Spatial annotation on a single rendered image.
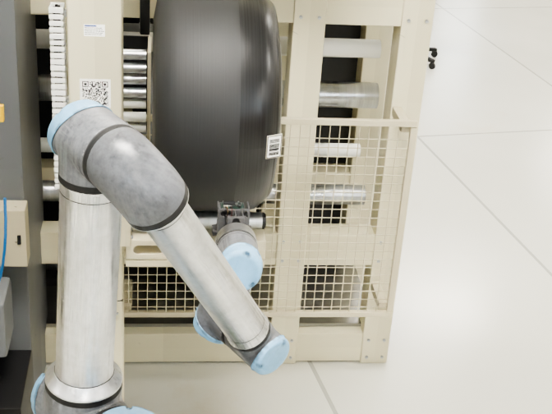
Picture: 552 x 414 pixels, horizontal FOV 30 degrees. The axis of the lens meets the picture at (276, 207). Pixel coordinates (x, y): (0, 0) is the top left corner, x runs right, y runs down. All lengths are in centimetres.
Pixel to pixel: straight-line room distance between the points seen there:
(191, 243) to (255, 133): 69
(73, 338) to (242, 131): 71
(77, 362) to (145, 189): 45
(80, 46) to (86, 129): 84
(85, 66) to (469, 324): 206
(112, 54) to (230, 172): 41
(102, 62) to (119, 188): 93
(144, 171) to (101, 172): 7
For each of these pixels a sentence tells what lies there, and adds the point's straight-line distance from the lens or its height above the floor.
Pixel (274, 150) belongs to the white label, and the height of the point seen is 116.
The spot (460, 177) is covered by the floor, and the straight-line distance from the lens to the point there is 526.
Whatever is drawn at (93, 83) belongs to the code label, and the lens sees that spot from 258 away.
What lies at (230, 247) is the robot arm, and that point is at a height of 111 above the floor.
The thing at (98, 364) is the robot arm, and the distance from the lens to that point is 199.
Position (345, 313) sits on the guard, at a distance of 342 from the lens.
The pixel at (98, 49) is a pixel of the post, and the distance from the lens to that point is 255.
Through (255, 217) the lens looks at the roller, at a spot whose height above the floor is 92.
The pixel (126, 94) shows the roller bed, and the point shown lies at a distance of 301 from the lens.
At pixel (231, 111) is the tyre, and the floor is 126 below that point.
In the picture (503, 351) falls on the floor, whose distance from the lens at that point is 394.
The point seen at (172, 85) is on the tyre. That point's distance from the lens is 240.
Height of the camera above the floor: 214
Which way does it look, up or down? 27 degrees down
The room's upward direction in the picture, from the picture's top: 4 degrees clockwise
